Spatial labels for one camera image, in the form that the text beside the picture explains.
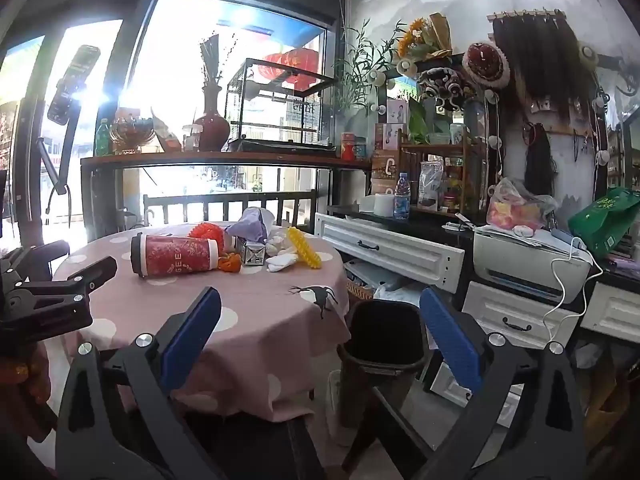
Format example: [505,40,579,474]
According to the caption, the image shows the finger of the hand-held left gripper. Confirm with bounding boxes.
[0,256,119,343]
[0,239,71,286]

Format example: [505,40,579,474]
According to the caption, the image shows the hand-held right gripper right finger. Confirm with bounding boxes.
[419,286,588,480]

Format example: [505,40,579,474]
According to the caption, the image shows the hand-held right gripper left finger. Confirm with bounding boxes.
[55,286,223,480]

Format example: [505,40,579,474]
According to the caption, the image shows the dark trash bin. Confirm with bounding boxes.
[336,300,432,428]

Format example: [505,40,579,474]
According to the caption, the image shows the red paper cup black lid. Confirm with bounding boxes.
[130,232,221,279]

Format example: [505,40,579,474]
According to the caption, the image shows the milk carton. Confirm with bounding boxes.
[235,239,267,266]

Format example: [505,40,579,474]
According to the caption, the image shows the orange foam net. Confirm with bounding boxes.
[188,222,224,241]

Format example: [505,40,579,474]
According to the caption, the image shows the large white tissue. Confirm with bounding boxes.
[266,254,300,274]

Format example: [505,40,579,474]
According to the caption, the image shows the yellow corn toy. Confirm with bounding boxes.
[286,226,322,271]

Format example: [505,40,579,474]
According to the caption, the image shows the white drawer cabinet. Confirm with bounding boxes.
[461,280,640,350]

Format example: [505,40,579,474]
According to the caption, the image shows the wicker basket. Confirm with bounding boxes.
[345,280,377,302]

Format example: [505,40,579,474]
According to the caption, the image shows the white printer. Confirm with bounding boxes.
[472,226,594,305]

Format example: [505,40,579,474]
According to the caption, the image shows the white drawer front panel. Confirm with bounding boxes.
[313,212,466,295]

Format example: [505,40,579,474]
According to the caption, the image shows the green bottle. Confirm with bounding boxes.
[94,119,112,157]

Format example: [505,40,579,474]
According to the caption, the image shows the black railing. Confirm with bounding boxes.
[142,189,319,235]

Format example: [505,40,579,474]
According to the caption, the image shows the black chair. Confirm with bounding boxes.
[186,405,327,480]

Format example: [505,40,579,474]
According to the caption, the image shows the ornate glass bowl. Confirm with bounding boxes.
[109,109,156,155]

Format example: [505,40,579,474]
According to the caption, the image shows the clear water bottle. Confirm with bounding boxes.
[393,172,411,220]

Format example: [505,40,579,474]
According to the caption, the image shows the clear bag of snacks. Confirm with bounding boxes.
[486,177,557,232]

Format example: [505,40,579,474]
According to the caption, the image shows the white tissue roll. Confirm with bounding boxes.
[373,192,397,219]

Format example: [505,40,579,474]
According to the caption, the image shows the grey snack packet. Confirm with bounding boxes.
[418,160,446,211]

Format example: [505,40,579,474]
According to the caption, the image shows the wooden bar shelf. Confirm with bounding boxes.
[80,151,374,177]

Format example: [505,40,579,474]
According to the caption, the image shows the smartphone on stand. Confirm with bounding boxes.
[47,45,101,126]

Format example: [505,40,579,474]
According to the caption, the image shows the brown coffee box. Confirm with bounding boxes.
[372,154,401,196]

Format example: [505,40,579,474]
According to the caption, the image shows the wooden rack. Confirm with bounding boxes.
[399,129,489,217]

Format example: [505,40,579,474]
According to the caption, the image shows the red ceramic vase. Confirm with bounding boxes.
[193,85,231,152]

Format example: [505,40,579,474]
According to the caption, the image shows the green gift bag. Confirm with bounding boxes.
[568,187,640,260]

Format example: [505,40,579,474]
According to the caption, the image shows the dried twigs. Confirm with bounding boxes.
[199,32,237,91]

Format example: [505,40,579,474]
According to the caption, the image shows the black plush decoration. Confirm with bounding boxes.
[417,67,476,111]

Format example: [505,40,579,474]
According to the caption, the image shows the vanity mirror with bulbs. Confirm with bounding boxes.
[382,52,503,221]

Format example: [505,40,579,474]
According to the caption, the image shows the red round fur hat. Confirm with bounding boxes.
[462,42,511,92]

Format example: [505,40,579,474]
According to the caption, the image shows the green bamboo plant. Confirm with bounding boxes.
[334,19,403,113]

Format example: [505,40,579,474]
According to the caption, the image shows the red lantern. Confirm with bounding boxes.
[260,48,321,87]

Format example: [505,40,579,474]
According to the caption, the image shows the hanging dark wigs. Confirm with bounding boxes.
[491,9,594,127]

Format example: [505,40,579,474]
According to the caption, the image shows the sunflower bouquet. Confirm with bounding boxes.
[396,14,454,62]

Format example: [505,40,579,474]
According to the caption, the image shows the white cable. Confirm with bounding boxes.
[542,236,604,352]

